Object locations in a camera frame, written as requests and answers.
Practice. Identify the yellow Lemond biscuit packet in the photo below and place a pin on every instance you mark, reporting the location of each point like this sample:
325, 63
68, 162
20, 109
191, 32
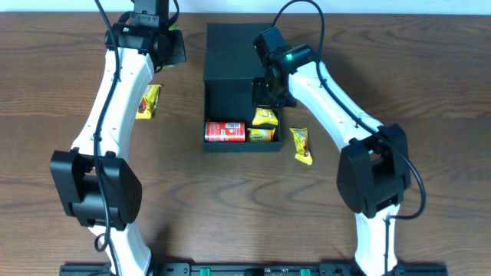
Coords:
260, 135

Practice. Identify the red drink can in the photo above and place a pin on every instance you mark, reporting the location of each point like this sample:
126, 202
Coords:
225, 132

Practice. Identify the green pandan cake packet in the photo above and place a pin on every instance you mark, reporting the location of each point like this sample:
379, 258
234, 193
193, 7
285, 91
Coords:
174, 27

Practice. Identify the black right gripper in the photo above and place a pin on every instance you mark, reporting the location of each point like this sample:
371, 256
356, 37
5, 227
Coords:
258, 100

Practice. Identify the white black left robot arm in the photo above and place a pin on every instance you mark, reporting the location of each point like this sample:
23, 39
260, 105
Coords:
94, 180

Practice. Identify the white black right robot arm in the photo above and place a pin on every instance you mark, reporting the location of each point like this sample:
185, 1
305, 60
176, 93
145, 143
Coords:
372, 173

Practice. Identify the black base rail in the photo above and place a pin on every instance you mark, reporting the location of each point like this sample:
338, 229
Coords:
323, 269

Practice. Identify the dark green box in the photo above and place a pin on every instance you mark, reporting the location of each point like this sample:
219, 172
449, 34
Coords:
231, 65

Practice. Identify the yellow Apollo chocolate cake packet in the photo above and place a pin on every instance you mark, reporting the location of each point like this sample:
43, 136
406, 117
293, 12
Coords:
148, 102

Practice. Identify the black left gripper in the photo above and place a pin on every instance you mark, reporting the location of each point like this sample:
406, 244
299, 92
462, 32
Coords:
179, 54

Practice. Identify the yellow snack packet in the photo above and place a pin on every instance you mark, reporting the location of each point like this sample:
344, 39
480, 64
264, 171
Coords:
300, 137
264, 116

